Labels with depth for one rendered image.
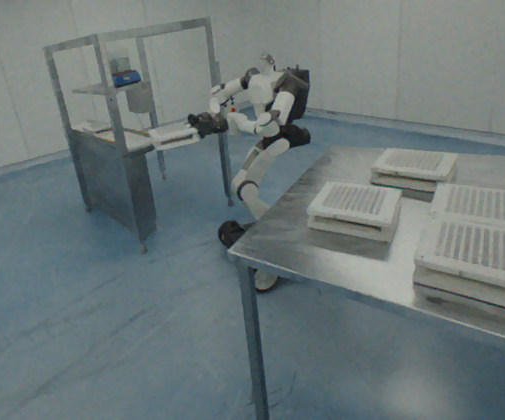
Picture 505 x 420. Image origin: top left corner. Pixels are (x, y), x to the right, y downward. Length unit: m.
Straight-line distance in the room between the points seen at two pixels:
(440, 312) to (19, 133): 5.53
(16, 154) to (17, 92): 0.95
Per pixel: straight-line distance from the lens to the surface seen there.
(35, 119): 5.93
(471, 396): 2.14
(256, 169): 2.28
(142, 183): 2.92
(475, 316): 1.12
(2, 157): 6.01
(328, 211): 1.31
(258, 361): 1.55
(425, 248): 1.18
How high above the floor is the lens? 1.56
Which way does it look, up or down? 18 degrees down
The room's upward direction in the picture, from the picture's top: 10 degrees counter-clockwise
